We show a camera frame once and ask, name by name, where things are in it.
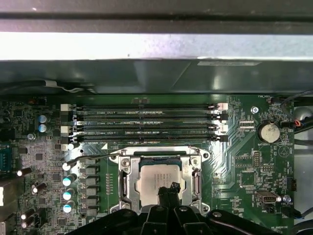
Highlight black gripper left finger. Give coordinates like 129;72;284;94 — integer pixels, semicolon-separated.
65;187;170;235

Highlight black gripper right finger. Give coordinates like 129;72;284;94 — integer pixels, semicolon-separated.
169;182;278;235

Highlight metal socket cover frame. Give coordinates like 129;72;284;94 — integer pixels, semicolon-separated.
127;156;194;213

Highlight silver CPU green edge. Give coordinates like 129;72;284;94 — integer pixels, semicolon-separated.
138;163;183;208

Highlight thin metal locking lever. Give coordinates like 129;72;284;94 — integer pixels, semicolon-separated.
66;151;124;167

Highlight CPU socket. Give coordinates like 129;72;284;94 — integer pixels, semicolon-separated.
109;146;211;216

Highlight green motherboard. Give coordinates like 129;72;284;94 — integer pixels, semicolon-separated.
0;94;295;235

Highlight black RAM slot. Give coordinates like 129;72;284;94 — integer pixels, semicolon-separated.
60;135;229;145
60;113;228;122
60;124;229;135
60;103;229;112

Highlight round coin battery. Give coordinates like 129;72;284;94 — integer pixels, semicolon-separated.
260;121;281;144

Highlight black open PC case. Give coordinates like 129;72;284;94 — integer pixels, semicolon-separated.
0;0;313;235

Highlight black cable coloured wires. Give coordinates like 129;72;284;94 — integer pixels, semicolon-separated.
278;88;313;128

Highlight black fan cable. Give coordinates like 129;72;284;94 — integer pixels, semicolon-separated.
0;78;96;95

